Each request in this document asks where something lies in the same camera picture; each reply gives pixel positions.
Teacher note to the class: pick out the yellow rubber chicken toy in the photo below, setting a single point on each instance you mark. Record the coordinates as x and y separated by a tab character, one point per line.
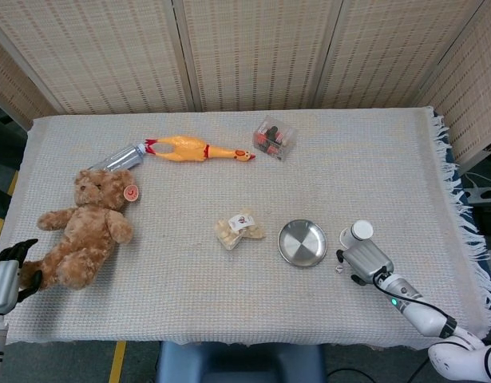
185	148

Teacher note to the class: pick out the clear plastic water bottle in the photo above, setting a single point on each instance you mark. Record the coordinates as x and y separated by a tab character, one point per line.
117	159

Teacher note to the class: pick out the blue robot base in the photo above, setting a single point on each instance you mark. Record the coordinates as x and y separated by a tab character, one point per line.
241	363

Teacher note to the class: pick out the beige waffle weave tablecloth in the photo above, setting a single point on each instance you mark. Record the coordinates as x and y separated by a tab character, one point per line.
209	291

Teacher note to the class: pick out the woven bamboo screen panel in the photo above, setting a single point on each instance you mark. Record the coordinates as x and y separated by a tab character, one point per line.
261	52
93	52
13	84
472	91
393	52

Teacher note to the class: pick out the brown teddy bear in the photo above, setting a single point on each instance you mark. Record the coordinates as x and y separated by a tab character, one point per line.
89	231

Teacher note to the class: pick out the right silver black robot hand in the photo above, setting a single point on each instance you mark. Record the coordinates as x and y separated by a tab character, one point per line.
369	259

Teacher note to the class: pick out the grey white floor bracket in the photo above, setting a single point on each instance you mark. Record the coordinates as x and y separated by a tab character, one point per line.
480	195

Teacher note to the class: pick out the clear bag of snacks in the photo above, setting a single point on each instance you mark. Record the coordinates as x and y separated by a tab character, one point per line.
237	231

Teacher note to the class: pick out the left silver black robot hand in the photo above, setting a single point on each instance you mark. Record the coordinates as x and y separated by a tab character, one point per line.
3	283

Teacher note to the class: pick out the white paper cup blue stripe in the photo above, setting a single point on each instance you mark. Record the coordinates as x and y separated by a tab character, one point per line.
359	231

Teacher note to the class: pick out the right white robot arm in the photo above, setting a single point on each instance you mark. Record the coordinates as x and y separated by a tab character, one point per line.
424	315

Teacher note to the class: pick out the round metal plate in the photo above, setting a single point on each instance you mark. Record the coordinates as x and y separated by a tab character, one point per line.
302	243

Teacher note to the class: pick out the clear box of batteries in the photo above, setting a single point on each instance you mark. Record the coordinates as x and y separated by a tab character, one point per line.
274	139

